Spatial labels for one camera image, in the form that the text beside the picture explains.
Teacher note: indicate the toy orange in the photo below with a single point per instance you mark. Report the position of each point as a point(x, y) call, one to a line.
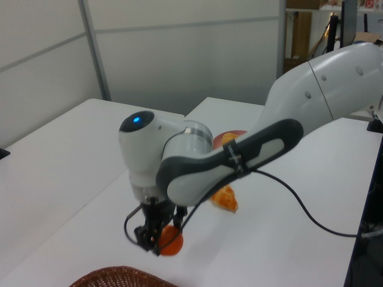
point(172, 243)

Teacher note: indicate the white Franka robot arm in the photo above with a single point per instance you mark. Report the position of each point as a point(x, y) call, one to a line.
point(329, 77)

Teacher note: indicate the low cardboard box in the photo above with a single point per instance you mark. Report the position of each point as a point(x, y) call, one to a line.
point(294, 65)

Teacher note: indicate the brown woven basket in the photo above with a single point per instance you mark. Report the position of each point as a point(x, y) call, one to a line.
point(119, 278)

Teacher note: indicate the black clamp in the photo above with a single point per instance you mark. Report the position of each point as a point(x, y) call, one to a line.
point(4, 154)

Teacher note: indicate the grey partition post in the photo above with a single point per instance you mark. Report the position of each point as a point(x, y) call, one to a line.
point(94, 51)
point(282, 36)

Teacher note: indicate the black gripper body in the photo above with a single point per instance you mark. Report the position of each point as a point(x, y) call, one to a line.
point(157, 213)

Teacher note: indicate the braided toy bread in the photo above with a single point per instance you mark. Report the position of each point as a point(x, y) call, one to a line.
point(226, 200)

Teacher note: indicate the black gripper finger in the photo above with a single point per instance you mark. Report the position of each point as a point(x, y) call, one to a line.
point(148, 239)
point(179, 218)

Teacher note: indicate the pink plate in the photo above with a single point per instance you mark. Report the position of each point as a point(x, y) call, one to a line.
point(218, 142)

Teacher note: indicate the tall cardboard box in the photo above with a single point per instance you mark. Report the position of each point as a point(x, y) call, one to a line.
point(301, 36)

